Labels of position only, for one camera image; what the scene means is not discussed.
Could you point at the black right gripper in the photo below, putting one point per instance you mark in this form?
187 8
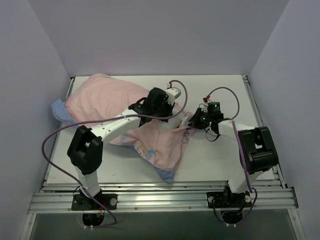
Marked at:
196 119

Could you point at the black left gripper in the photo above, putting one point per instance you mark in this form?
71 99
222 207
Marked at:
169 110

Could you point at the blue printed pillowcase pink inside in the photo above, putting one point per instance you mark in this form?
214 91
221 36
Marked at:
102 97

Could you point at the white pillow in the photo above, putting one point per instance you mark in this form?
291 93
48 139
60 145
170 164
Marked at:
179 121

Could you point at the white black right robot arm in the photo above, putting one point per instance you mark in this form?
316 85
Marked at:
257 153

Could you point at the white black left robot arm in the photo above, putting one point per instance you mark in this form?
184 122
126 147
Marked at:
86 148

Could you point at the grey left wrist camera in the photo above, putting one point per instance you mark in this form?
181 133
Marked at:
173 93

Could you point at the aluminium table edge rail right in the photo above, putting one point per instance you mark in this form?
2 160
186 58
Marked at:
261 123

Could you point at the aluminium table edge rail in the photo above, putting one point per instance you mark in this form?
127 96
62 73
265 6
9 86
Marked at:
261 123
60 114

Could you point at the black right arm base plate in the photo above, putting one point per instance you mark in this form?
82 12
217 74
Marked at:
222 200

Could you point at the aluminium front rail frame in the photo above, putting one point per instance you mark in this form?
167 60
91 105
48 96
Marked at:
180 197

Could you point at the aluminium table edge rail left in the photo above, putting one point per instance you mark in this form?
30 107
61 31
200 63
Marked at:
60 114

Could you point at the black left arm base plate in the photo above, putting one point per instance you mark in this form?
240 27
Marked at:
80 202

